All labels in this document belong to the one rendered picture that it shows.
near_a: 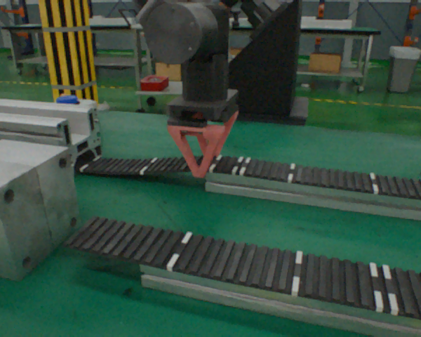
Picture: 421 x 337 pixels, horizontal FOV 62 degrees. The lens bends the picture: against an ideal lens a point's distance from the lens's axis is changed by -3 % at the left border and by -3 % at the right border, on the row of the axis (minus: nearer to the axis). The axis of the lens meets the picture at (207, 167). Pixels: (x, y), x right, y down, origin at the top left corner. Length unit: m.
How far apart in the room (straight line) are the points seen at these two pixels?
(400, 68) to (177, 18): 5.04
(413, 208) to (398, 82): 4.91
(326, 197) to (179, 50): 0.25
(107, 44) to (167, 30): 8.90
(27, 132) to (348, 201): 0.45
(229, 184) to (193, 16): 0.22
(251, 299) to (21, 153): 0.26
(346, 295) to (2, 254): 0.29
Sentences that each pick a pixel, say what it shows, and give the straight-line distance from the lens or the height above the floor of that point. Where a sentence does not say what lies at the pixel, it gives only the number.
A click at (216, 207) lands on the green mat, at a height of 0.78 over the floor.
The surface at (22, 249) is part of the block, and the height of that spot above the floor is 0.81.
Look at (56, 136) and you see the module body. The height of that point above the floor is 0.84.
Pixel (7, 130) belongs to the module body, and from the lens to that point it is 0.60.
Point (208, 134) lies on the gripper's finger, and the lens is 0.42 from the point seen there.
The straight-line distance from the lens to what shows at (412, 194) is 0.46.
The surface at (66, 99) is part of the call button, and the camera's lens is 0.71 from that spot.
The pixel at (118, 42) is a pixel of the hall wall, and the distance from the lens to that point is 9.10.
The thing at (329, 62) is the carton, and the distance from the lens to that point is 5.20.
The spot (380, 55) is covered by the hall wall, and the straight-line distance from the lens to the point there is 8.08.
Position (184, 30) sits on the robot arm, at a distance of 0.35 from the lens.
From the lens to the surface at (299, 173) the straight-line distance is 0.47.
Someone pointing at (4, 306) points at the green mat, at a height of 0.78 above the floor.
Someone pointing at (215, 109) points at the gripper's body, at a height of 0.90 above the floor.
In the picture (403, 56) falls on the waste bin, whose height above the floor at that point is 0.47.
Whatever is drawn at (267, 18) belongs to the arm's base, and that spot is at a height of 0.98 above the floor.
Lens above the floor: 1.01
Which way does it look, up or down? 24 degrees down
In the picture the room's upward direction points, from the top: straight up
